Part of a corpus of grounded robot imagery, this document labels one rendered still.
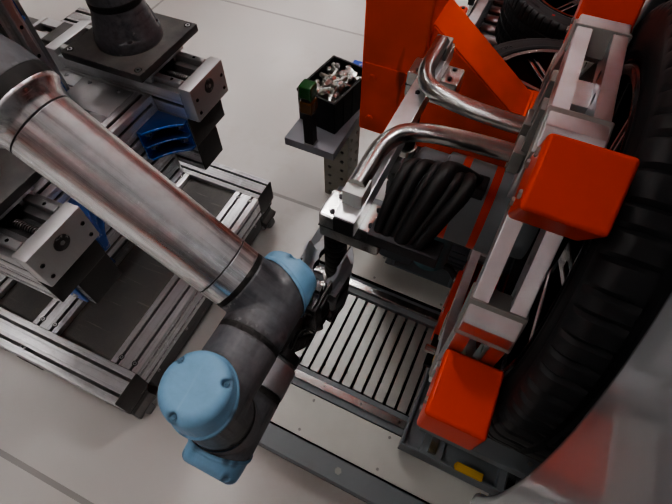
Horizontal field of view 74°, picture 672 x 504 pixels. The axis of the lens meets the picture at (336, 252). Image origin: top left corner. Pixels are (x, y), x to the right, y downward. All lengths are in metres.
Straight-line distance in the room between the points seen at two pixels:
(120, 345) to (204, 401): 1.01
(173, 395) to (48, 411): 1.27
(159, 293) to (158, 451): 0.46
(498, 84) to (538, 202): 0.82
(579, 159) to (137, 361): 1.22
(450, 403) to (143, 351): 1.00
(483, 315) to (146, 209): 0.37
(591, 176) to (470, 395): 0.29
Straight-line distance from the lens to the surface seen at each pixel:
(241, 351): 0.48
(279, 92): 2.36
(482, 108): 0.69
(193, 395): 0.46
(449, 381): 0.58
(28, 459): 1.70
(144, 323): 1.42
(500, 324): 0.53
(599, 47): 0.68
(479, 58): 1.21
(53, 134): 0.49
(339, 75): 1.48
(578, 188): 0.43
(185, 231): 0.48
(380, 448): 1.37
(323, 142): 1.42
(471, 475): 1.30
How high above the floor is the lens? 1.43
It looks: 57 degrees down
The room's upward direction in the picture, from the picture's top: straight up
